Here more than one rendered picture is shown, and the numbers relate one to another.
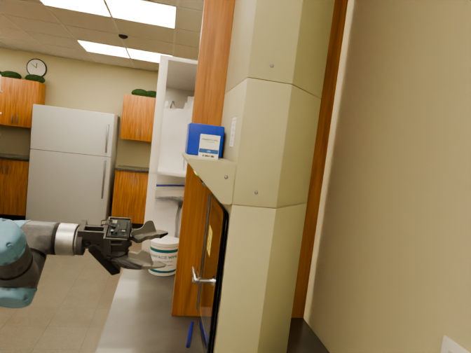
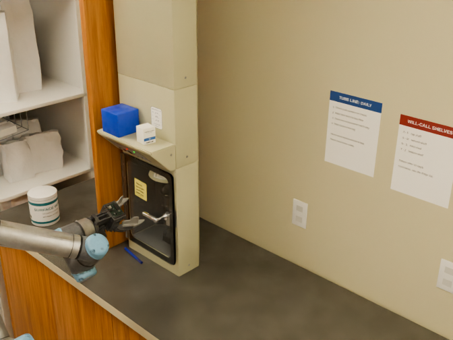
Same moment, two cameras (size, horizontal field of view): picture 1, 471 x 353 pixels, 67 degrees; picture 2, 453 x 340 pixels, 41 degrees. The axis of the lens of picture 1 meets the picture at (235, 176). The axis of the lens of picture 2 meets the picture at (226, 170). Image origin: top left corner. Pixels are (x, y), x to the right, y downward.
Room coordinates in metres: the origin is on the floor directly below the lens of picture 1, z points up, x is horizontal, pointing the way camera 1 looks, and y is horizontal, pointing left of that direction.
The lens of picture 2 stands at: (-0.92, 1.00, 2.33)
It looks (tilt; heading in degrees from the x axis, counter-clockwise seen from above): 25 degrees down; 325
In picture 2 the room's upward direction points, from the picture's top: 1 degrees clockwise
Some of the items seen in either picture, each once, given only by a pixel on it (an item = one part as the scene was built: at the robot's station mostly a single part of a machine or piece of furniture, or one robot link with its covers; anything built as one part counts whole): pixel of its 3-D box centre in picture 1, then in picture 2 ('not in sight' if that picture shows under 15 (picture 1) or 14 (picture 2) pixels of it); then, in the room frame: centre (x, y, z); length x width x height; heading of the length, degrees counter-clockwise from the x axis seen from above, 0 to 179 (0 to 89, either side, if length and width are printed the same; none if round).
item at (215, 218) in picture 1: (209, 269); (148, 208); (0.99, 0.04, 1.19); 0.30 x 0.01 x 0.40; 11
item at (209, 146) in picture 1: (209, 146); (145, 133); (0.91, 0.08, 1.54); 0.05 x 0.05 x 0.06; 3
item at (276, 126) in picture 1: (260, 226); (172, 168); (1.01, -0.09, 1.32); 0.32 x 0.25 x 0.77; 12
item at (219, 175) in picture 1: (203, 174); (135, 149); (0.98, 0.09, 1.46); 0.32 x 0.12 x 0.10; 12
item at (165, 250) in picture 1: (164, 255); (44, 205); (1.57, 0.28, 1.01); 0.13 x 0.13 x 0.15
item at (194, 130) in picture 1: (204, 140); (120, 120); (1.06, 0.11, 1.55); 0.10 x 0.10 x 0.09; 12
